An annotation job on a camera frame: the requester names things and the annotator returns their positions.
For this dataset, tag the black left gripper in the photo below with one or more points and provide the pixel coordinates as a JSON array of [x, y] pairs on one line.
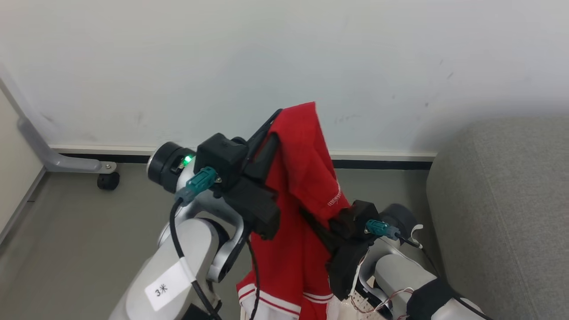
[[260, 209]]

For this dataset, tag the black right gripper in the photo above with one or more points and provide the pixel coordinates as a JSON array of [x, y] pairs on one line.
[[346, 271]]

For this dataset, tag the red and white garment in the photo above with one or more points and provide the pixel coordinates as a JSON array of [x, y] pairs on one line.
[[302, 178]]

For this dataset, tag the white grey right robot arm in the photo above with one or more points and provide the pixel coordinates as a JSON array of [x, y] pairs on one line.
[[400, 271]]

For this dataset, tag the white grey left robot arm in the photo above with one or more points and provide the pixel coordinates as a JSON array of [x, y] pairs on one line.
[[178, 249]]

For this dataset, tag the grey fabric sofa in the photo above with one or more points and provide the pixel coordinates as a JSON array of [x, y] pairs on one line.
[[502, 213]]

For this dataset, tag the cream perforated laundry basket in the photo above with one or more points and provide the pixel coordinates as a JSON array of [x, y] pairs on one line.
[[366, 306]]

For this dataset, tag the white and black baseboard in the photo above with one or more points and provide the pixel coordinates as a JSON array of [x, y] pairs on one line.
[[111, 153]]

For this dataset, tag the black caster wheel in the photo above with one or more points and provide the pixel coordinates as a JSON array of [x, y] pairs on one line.
[[108, 181]]

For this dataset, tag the white paper label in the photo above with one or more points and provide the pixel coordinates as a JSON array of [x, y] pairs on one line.
[[164, 289]]

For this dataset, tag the grey metal stand leg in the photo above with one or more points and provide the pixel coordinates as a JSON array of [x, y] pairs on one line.
[[66, 163]]

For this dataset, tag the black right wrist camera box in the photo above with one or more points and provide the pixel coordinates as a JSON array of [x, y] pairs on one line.
[[355, 218]]

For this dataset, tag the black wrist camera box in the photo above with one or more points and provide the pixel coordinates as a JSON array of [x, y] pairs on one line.
[[222, 155], [355, 218]]

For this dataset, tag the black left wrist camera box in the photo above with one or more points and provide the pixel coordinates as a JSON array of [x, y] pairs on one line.
[[222, 155]]

